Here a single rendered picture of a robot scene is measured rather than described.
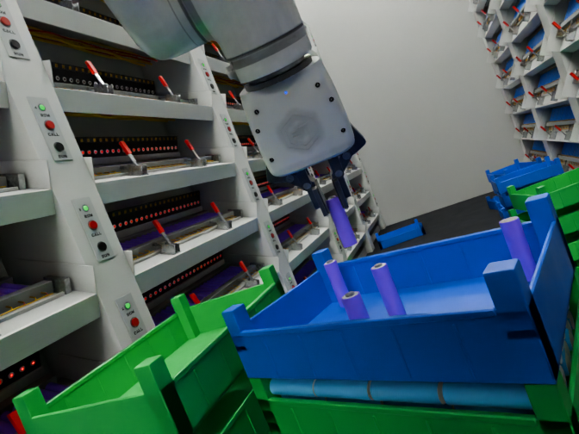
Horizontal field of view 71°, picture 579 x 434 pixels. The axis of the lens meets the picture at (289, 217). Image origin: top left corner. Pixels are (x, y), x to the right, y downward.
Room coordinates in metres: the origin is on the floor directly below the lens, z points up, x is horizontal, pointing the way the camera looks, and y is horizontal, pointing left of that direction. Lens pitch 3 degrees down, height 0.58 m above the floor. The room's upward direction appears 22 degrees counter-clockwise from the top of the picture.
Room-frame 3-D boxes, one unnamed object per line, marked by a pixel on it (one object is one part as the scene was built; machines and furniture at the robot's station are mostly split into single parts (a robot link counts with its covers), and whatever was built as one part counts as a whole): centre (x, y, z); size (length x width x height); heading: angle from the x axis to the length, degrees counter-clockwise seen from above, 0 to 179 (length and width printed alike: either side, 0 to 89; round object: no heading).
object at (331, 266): (0.54, -0.03, 0.44); 0.02 x 0.02 x 0.06
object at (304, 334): (0.42, -0.07, 0.44); 0.30 x 0.20 x 0.08; 49
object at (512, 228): (0.40, -0.20, 0.44); 0.02 x 0.02 x 0.06
